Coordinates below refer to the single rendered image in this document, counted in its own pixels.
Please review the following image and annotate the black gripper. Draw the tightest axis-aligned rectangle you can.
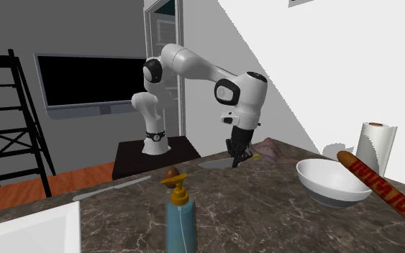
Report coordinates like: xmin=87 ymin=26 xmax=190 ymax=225
xmin=225 ymin=125 xmax=256 ymax=168

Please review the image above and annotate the pink crumpled cloth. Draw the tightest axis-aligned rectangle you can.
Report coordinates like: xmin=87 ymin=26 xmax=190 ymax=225
xmin=251 ymin=137 xmax=299 ymax=164

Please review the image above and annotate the brown egg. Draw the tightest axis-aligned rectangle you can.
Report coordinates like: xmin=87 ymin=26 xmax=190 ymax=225
xmin=163 ymin=166 xmax=181 ymax=190

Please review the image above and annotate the blue soap dispenser yellow pump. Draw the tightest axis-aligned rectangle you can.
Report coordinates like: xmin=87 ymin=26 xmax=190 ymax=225
xmin=160 ymin=174 xmax=198 ymax=253

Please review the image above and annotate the white bowl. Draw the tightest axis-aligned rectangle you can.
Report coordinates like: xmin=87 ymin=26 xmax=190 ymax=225
xmin=296 ymin=158 xmax=373 ymax=210

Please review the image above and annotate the dark robot stand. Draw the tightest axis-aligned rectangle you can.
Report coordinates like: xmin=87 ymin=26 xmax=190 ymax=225
xmin=112 ymin=135 xmax=202 ymax=181

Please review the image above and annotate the grey table knife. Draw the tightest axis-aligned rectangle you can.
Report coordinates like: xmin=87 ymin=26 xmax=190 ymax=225
xmin=72 ymin=175 xmax=153 ymax=203

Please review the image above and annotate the grey door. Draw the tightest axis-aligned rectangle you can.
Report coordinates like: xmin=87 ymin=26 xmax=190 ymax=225
xmin=142 ymin=0 xmax=186 ymax=138

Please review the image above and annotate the white paper towel roll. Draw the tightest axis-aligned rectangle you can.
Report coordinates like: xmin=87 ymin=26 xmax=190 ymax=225
xmin=355 ymin=121 xmax=399 ymax=178

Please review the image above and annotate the orange stick with red pattern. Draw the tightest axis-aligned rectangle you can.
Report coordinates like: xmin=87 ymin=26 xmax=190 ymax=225
xmin=336 ymin=150 xmax=405 ymax=238

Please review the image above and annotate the black ladder shelf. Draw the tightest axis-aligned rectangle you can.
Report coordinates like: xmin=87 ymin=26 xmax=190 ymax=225
xmin=0 ymin=49 xmax=57 ymax=216

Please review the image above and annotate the white box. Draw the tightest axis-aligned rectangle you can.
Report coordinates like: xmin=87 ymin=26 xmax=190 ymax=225
xmin=0 ymin=201 xmax=82 ymax=253

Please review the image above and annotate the black wall television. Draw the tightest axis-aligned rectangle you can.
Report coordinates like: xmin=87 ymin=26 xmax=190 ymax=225
xmin=33 ymin=52 xmax=151 ymax=120

